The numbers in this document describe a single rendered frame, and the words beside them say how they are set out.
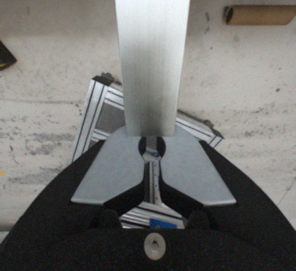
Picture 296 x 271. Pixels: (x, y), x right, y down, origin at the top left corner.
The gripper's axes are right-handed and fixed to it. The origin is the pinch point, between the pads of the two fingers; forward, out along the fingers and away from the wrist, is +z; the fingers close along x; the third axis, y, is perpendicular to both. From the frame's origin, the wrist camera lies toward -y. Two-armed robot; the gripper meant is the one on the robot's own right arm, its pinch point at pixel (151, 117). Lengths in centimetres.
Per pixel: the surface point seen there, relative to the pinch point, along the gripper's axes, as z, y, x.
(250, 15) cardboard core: 75, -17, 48
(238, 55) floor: 83, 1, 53
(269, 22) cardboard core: 76, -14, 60
